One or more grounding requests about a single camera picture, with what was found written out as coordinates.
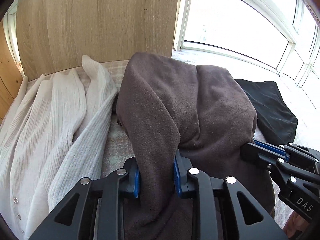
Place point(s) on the cream knit garment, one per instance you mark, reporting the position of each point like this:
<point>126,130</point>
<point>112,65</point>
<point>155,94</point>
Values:
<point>54,135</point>

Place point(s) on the black pants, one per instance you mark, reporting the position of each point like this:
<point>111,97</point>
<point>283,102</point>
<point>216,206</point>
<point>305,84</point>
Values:
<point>276,122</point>

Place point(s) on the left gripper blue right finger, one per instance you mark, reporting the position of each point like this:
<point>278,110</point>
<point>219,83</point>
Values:
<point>222,208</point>

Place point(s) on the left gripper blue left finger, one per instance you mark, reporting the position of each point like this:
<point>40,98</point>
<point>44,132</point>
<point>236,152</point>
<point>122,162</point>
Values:
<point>93,209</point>

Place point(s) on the knotty pine plank board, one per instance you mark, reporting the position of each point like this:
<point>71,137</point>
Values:
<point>10,77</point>

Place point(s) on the person's right hand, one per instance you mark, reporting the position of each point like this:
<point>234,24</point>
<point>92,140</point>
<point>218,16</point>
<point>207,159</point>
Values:
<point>295,223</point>

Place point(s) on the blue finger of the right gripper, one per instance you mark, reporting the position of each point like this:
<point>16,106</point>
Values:
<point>262,158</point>
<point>290,149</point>

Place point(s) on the pink plaid table cloth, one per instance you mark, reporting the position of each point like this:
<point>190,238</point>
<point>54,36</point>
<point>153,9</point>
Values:
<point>118,148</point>

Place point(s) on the dark brown garment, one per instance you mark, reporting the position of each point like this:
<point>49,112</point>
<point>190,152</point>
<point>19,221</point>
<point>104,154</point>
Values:
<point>167,106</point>

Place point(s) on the large light wooden board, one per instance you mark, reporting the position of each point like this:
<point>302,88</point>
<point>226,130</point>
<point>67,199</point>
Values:
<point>53,35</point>

